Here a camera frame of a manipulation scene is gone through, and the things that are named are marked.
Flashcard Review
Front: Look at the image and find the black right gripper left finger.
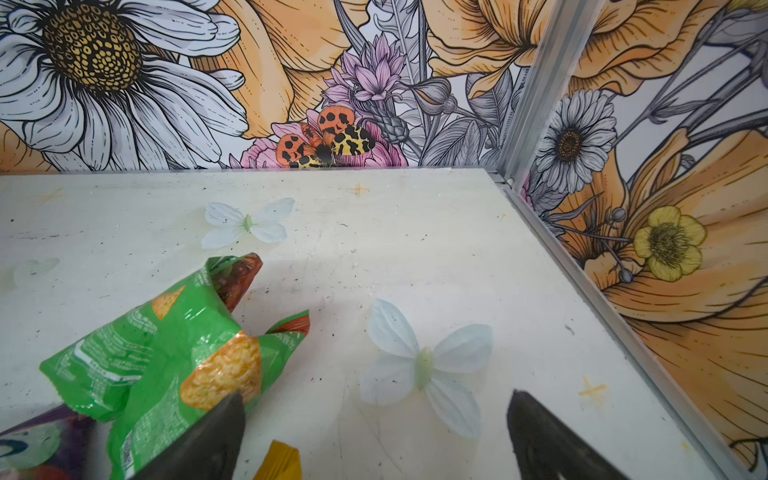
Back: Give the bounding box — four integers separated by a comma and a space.
133, 393, 246, 480

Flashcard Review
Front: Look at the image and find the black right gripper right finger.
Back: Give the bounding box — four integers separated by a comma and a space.
506, 390, 627, 480

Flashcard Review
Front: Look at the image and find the purple pink snack bag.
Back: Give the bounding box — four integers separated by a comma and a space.
1, 405, 95, 480

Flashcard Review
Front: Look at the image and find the yellow snack bag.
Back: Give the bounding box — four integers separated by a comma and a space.
253, 440, 303, 480

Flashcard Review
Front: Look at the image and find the green snack bag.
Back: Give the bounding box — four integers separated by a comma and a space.
40, 253, 310, 479

